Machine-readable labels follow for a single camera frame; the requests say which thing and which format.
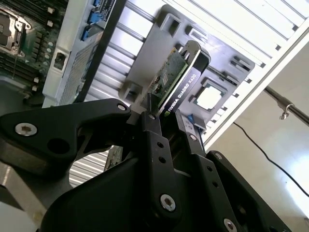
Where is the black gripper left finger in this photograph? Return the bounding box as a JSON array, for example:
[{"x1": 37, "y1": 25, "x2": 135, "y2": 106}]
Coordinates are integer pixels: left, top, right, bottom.
[{"x1": 0, "y1": 93, "x2": 183, "y2": 220}]

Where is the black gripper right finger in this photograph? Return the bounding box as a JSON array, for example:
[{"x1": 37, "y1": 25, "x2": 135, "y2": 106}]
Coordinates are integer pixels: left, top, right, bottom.
[{"x1": 175, "y1": 110, "x2": 294, "y2": 232}]

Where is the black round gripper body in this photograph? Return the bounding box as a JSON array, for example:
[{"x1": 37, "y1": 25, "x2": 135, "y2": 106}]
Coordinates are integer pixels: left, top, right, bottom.
[{"x1": 42, "y1": 145, "x2": 218, "y2": 232}]

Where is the Nvidia Quadro graphics card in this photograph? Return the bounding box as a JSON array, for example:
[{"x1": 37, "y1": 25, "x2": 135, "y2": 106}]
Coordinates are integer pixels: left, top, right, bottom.
[{"x1": 105, "y1": 40, "x2": 211, "y2": 171}]

